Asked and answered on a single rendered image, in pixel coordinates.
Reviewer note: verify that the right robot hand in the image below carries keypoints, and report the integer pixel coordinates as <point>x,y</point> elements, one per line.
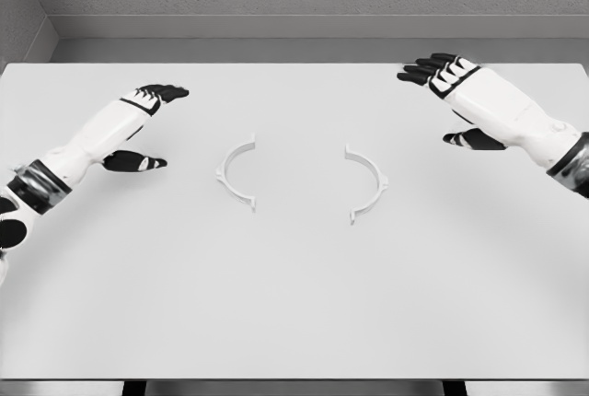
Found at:
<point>478,92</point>

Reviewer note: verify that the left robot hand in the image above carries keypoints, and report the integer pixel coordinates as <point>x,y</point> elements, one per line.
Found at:
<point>115,122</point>

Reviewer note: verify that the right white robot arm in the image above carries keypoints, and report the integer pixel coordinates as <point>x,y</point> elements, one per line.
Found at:
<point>552,133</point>

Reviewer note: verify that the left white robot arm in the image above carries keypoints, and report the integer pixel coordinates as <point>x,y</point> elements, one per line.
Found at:
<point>46,175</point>

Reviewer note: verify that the white pipe clamp half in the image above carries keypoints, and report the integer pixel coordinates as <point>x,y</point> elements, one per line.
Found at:
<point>232,172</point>
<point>370,182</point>

